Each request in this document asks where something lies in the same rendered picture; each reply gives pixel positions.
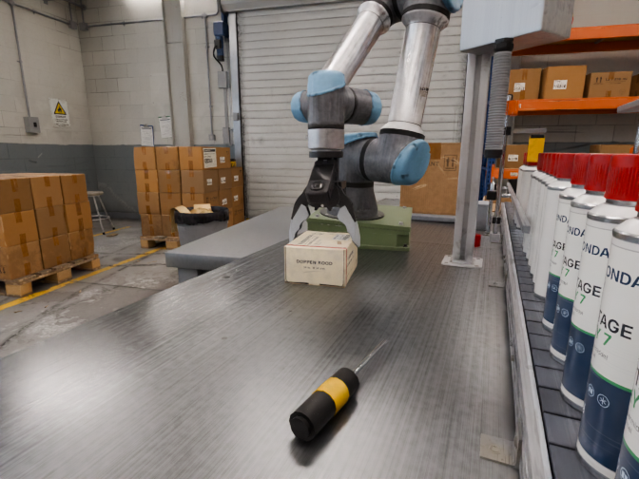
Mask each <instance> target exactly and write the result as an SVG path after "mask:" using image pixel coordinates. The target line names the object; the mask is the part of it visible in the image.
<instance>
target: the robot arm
mask: <svg viewBox="0 0 639 479"><path fill-rule="evenodd" d="M462 4H463V0H364V1H363V2H362V3H361V5H360V6H359V8H358V17H357V19H356V20H355V22H354V23H353V25H352V26H351V27H350V28H349V29H348V31H347V32H346V34H345V35H344V37H343V38H342V40H341V41H340V43H339V45H338V46H337V48H336V49H335V51H334V52H333V54H332V55H331V57H330V58H329V60H328V61H327V62H326V64H325V65H324V67H323V68H322V70H317V71H314V72H312V73H311V74H310V75H309V77H308V84H307V90H303V91H300V92H297V93H296V94H295V95H294V96H293V98H292V101H291V111H292V114H293V116H294V118H295V119H296V120H297V121H299V122H302V123H307V124H308V135H306V136H305V139H306V140H308V149H311V151H309V158H318V160H317V161H315V164H314V167H313V170H312V173H311V176H310V179H309V182H308V184H307V186H306V187H305V189H304V190H303V192H302V194H301V195H300V196H299V197H298V198H297V200H296V202H295V204H294V208H293V213H292V217H291V223H290V230H289V242H291V241H292V240H294V239H295V238H296V237H297V234H298V231H299V230H300V229H301V227H302V223H303V222H304V221H305V220H308V218H309V217H310V215H311V213H310V210H309V208H310V206H312V207H315V211H317V210H318V209H319V208H320V207H323V208H326V212H327V213H328V214H330V215H333V216H337V217H338V219H339V221H340V222H342V223H344V225H345V226H346V230H347V232H348V233H349V234H350V235H351V238H352V242H353V243H354V244H355V245H356V247H357V248H359V247H360V233H359V229H358V222H357V220H356V218H371V217H374V216H376V215H377V214H378V205H377V201H376V196H375V192H374V182H385V183H391V184H394V185H413V184H415V183H417V182H418V181H419V180H420V179H421V178H422V177H423V175H424V174H425V172H426V170H427V167H428V165H429V161H430V156H431V153H429V152H430V146H429V145H428V143H427V142H425V141H424V139H425V134H424V133H423V131H422V130H421V123H422V119H423V114H424V109H425V105H426V100H427V95H428V90H429V86H430V82H431V77H432V72H433V67H434V62H435V57H436V50H437V45H438V40H439V35H440V32H441V31H442V30H444V29H445V28H447V27H448V25H449V20H450V15H451V13H456V12H457V11H459V10H460V9H461V7H462ZM401 21H402V24H403V25H404V26H405V28H406V30H405V35H404V40H403V45H402V50H401V54H400V60H399V65H398V70H397V78H396V83H395V88H394V94H393V99H392V103H391V108H390V113H389V118H388V123H387V124H386V125H385V126H383V127H382V128H381V129H380V131H379V136H378V134H377V133H376V132H360V133H348V134H344V125H361V126H364V125H372V124H373V123H375V122H376V121H377V120H378V118H379V116H380V113H381V110H382V104H381V100H380V98H379V97H378V95H377V94H376V93H375V92H372V91H369V90H368V89H359V88H354V87H349V86H348V85H349V83H350V82H351V80H352V79H353V77H354V76H355V74H356V73H357V71H358V69H359V67H360V66H361V64H362V63H363V61H364V60H365V58H366V56H367V55H368V53H369V52H370V50H371V49H372V47H373V46H374V44H375V43H376V41H377V39H378V37H379V36H380V35H383V34H385V33H386V32H387V31H388V30H389V28H390V26H392V25H393V24H395V23H398V22H401Z"/></svg>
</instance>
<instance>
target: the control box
mask: <svg viewBox="0 0 639 479"><path fill-rule="evenodd" d="M574 1H575V0H463V11H462V25H461V37H460V51H461V52H465V53H470V54H474V55H482V54H487V53H491V54H492V56H494V41H495V39H500V38H504V37H510V38H513V51H517V50H521V49H525V48H532V47H537V46H541V45H545V44H548V43H553V42H557V41H561V40H566V39H568V38H570V36H571V23H572V17H573V8H574ZM513 51H512V52H513Z"/></svg>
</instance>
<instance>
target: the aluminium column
mask: <svg viewBox="0 0 639 479"><path fill-rule="evenodd" d="M491 60H492V54H491V53H487V54H482V55H474V54H470V53H468V64H467V76H466V88H465V100H464V112H463V125H462V137H461V148H460V161H459V173H458V186H457V198H456V210H455V233H454V246H453V257H452V262H458V263H468V264H473V257H474V238H475V228H476V217H477V207H478V196H479V185H480V175H481V165H482V154H483V144H484V133H485V123H486V112H487V102H488V91H489V81H490V70H491Z"/></svg>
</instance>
